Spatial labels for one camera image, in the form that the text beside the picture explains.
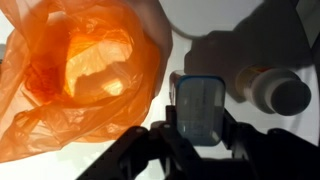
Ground blue mentos container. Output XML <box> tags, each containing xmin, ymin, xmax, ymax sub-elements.
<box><xmin>169</xmin><ymin>69</ymin><xmax>227</xmax><ymax>147</ymax></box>

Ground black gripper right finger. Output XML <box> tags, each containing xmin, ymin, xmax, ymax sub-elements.
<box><xmin>221</xmin><ymin>109</ymin><xmax>320</xmax><ymax>180</ymax></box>

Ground orange plastic bag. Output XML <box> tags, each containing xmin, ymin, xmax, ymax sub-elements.
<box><xmin>0</xmin><ymin>0</ymin><xmax>174</xmax><ymax>164</ymax></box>

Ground white-capped orange-label vitamin bottle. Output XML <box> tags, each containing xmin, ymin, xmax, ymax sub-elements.
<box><xmin>234</xmin><ymin>64</ymin><xmax>313</xmax><ymax>117</ymax></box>

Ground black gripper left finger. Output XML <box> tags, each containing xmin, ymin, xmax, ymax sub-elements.
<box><xmin>75</xmin><ymin>104</ymin><xmax>208</xmax><ymax>180</ymax></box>

